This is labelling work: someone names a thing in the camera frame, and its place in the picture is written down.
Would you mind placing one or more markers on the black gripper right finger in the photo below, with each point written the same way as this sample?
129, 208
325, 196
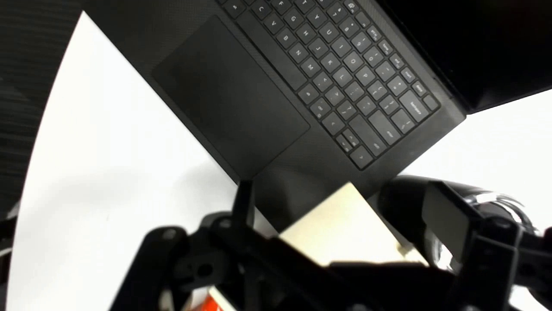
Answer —
451, 216

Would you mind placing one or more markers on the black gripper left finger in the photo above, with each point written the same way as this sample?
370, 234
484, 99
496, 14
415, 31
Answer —
244, 201

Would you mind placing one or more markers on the wooden lid with shape holes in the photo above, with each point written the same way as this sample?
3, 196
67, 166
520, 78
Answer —
346, 230

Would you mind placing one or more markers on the red round block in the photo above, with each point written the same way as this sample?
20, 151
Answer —
203, 299

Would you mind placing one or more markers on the black laptop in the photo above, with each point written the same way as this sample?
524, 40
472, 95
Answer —
299, 87

